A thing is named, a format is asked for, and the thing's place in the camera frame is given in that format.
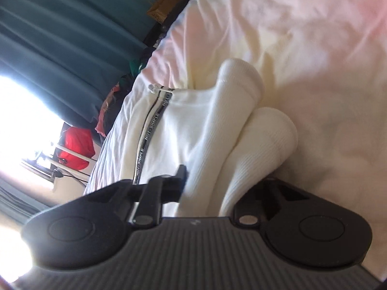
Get cream white sweatpants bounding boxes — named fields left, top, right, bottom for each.
left=86, top=59, right=298, bottom=217

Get pile of clothes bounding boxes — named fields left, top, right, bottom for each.
left=95, top=46, right=155, bottom=140

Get red bag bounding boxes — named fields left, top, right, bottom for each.
left=57, top=126, right=95, bottom=171

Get garment steamer stand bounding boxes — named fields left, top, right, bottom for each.
left=22, top=143, right=97, bottom=187

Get black framed window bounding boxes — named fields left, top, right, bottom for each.
left=1, top=76, right=64, bottom=183

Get teal curtain left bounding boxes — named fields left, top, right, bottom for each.
left=0, top=179, right=52, bottom=225

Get teal curtain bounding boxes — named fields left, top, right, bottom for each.
left=0, top=179, right=52, bottom=225
left=1, top=0, right=155, bottom=128

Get teal curtain right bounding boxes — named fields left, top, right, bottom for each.
left=1, top=0, right=155, bottom=128

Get pastel tie-dye bed sheet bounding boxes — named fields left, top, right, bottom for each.
left=82, top=0, right=387, bottom=236

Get brown paper bag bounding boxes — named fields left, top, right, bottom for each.
left=147, top=0, right=180, bottom=24

